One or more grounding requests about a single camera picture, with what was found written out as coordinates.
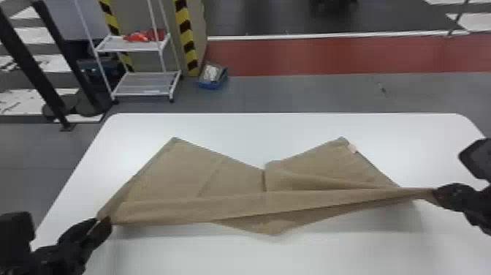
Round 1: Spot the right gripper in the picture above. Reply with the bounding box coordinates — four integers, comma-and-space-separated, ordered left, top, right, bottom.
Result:
432, 183, 491, 237

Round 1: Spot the beige towel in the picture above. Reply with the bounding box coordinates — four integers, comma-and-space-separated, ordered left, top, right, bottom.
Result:
96, 136, 439, 236

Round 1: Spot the yellow black striped post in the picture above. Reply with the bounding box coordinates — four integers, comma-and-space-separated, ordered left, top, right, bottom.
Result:
97, 0, 136, 74
174, 0, 202, 78

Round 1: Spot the red packet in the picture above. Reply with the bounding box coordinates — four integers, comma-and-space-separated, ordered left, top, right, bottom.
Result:
122, 28, 167, 43

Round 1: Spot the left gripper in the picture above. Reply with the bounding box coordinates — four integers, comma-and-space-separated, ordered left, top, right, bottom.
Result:
23, 216, 113, 275

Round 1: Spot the blue box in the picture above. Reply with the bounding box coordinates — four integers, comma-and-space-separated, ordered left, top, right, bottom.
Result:
197, 62, 229, 91

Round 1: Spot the white shelf trolley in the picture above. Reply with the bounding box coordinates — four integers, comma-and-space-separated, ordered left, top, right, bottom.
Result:
72, 0, 183, 104

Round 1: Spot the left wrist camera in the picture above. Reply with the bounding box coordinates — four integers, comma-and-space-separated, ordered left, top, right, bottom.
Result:
0, 211, 37, 270

